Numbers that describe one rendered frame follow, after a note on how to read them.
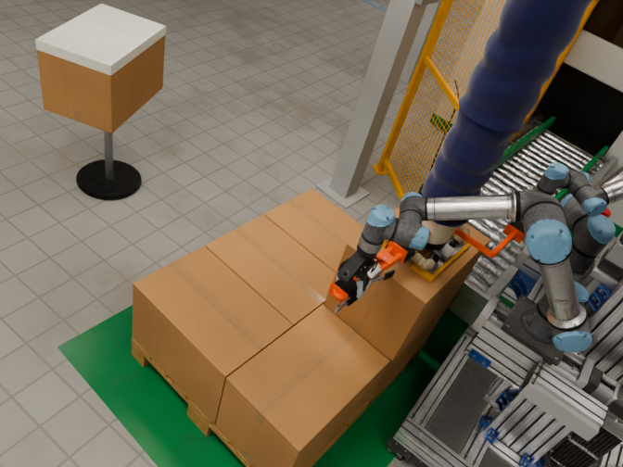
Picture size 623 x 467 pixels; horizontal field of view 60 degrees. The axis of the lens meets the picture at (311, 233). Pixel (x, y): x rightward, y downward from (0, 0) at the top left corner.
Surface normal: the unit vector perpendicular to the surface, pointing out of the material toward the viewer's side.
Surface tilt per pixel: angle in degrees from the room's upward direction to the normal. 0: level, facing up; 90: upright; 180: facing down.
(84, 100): 90
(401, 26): 90
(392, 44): 90
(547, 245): 84
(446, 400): 0
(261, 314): 0
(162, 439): 0
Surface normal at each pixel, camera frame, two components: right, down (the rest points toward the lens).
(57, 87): -0.25, 0.62
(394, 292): -0.64, 0.40
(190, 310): 0.23, -0.71
